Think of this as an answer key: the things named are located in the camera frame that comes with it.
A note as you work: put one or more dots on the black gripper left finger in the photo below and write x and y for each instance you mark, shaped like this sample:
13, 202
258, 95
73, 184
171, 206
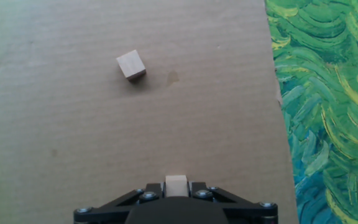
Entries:
110, 208

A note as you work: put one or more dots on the painted landscape print cloth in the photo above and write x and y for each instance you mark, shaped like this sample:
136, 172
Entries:
328, 124

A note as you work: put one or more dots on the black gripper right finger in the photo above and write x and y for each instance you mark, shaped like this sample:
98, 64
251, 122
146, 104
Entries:
244, 207

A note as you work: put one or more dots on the small wooden cube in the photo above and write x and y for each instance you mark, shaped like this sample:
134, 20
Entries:
176, 186
131, 64

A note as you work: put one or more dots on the brown cardboard sheet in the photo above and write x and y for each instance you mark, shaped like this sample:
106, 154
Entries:
73, 124

